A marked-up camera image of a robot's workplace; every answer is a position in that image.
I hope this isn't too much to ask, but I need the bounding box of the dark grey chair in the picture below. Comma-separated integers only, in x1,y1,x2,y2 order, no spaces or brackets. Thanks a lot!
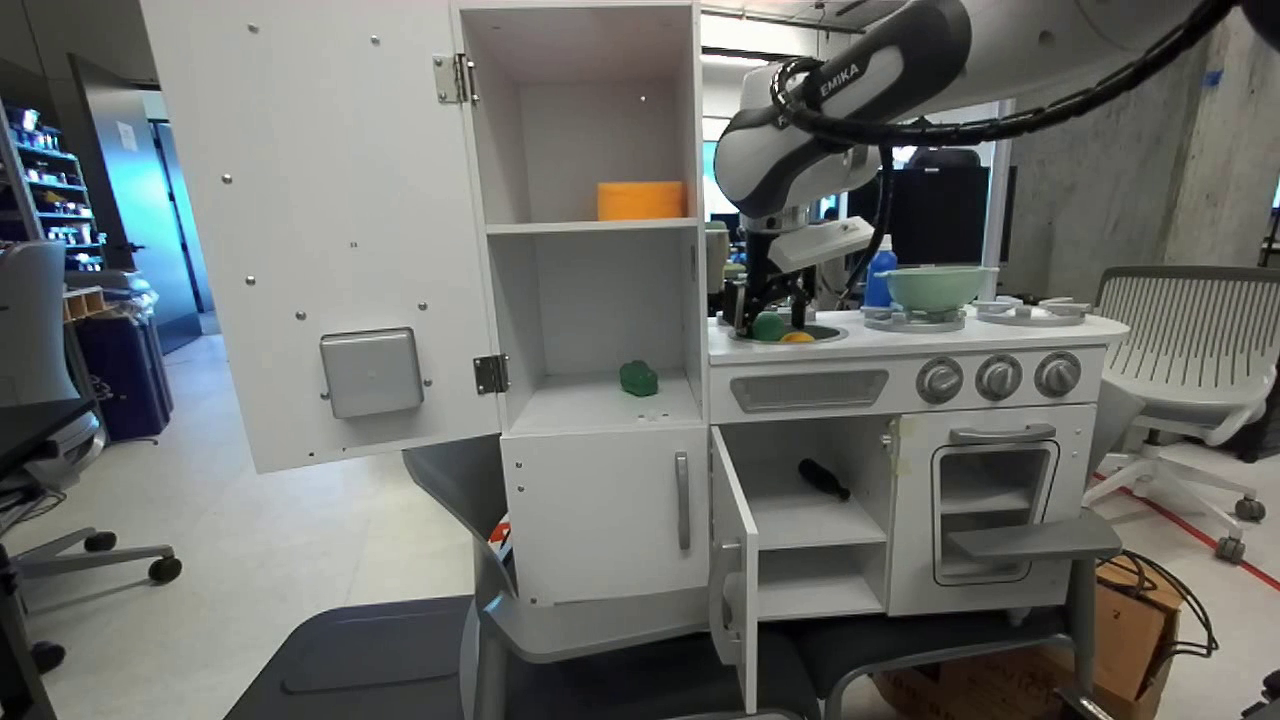
790,511,1124,720
224,437,521,720

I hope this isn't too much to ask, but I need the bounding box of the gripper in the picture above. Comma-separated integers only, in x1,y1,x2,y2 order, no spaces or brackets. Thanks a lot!
733,231,812,336

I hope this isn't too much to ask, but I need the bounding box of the black cable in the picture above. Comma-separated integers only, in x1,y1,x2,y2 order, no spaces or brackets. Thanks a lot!
1098,549,1220,663

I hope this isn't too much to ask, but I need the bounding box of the cardboard box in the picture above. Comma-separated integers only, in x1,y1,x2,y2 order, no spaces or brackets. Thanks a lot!
874,553,1188,720

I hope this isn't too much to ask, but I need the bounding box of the white mesh office chair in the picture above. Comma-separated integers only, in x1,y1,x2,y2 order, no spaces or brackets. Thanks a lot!
1084,264,1280,563

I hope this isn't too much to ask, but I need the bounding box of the small white cabinet door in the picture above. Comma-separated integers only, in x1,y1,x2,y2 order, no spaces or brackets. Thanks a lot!
707,427,761,715

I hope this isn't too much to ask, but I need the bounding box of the tall white fridge door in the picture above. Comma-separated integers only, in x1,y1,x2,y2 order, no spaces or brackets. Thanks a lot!
140,0,502,474

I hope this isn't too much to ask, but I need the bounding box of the shelf with small items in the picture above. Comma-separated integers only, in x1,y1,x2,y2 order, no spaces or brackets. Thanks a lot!
0,98,107,273

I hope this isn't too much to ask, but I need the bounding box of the blue bottle white cap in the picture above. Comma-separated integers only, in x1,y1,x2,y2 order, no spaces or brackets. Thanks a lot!
864,235,899,309

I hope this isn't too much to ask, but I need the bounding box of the mint green bowl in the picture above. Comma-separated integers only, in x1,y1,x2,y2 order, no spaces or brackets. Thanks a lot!
884,264,1000,314

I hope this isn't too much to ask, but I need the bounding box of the black tool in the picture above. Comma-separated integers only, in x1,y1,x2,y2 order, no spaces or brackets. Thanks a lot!
797,457,853,503

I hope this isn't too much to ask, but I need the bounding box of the white toy kitchen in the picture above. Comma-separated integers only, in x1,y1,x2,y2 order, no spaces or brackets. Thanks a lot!
140,0,1131,715

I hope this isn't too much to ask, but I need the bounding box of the toy kitchen sink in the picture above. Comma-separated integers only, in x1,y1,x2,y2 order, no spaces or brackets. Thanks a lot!
727,318,850,346

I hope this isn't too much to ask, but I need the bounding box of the dark blue bin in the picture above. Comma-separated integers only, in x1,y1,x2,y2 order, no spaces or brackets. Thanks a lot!
74,309,174,443

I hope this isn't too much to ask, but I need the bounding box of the grey toy burner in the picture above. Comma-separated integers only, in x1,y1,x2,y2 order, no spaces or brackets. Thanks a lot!
974,296,1092,329
861,306,970,334

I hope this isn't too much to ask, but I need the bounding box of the orange block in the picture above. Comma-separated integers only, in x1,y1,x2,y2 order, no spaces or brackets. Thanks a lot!
597,180,688,222

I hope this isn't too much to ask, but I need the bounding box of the grey oven door handle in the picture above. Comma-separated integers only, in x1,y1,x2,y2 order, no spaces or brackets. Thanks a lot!
947,424,1058,445

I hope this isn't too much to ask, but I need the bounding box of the grey stove knob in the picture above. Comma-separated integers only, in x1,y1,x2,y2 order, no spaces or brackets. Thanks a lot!
975,354,1024,402
1033,351,1083,399
916,357,965,405

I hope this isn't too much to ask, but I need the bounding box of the white oven door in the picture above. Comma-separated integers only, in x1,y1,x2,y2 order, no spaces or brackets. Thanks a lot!
886,404,1098,617

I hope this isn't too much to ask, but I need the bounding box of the white cabinet door grey handle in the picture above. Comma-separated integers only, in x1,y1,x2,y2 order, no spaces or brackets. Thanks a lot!
499,427,712,607

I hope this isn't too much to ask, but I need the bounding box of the black monitor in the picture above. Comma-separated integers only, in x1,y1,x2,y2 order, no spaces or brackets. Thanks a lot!
848,163,1018,267

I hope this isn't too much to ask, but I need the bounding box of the grey office chair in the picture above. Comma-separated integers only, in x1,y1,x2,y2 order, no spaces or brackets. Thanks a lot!
0,239,184,611

